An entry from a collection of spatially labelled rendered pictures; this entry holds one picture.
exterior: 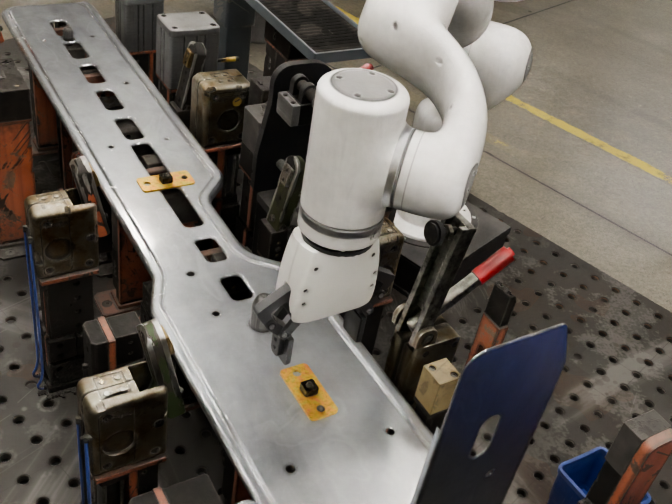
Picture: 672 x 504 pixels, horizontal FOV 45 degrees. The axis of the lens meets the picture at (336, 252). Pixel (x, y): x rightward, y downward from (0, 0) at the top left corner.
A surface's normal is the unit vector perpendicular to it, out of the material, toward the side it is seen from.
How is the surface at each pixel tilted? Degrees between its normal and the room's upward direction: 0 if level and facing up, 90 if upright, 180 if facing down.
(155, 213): 0
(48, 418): 0
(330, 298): 94
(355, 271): 91
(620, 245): 0
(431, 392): 90
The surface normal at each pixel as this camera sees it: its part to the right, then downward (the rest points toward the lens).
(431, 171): -0.08, -0.03
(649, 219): 0.15, -0.78
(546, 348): 0.50, 0.58
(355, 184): -0.17, 0.60
